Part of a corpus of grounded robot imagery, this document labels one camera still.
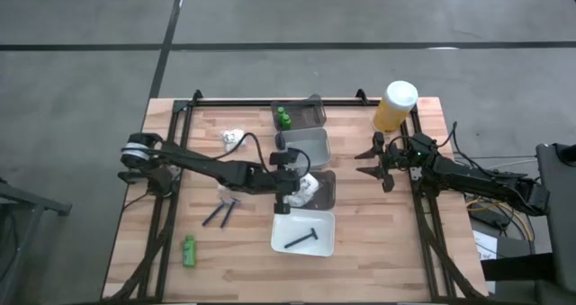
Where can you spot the smoky translucent plastic bin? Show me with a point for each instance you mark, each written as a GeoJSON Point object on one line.
{"type": "Point", "coordinates": [310, 116]}

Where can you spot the dark grey chair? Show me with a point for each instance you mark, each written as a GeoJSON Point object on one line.
{"type": "Point", "coordinates": [558, 215]}

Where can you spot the white plastic bin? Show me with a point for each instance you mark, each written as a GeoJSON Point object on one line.
{"type": "Point", "coordinates": [288, 224]}

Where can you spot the black power brick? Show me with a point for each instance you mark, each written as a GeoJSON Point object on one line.
{"type": "Point", "coordinates": [488, 217]}

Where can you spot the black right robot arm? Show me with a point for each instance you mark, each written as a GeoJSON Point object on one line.
{"type": "Point", "coordinates": [477, 179]}

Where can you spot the grey metal cart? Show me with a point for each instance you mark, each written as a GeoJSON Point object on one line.
{"type": "Point", "coordinates": [27, 196]}

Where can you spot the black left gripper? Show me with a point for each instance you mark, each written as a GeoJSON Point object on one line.
{"type": "Point", "coordinates": [281, 183]}

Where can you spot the dark brown plastic bin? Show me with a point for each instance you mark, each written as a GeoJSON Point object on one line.
{"type": "Point", "coordinates": [326, 192]}

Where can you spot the light grey plastic bin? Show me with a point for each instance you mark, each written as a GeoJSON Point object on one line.
{"type": "Point", "coordinates": [310, 147]}

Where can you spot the yellow wipes canister white lid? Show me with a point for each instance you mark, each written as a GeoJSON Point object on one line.
{"type": "Point", "coordinates": [396, 109]}

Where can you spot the silver metal bracket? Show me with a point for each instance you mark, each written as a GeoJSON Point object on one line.
{"type": "Point", "coordinates": [415, 173]}

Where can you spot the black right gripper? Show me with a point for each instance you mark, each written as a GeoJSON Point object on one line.
{"type": "Point", "coordinates": [396, 157]}

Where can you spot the white paper sheet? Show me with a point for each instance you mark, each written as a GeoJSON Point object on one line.
{"type": "Point", "coordinates": [485, 246]}

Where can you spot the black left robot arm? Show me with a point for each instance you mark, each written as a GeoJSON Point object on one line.
{"type": "Point", "coordinates": [202, 165]}

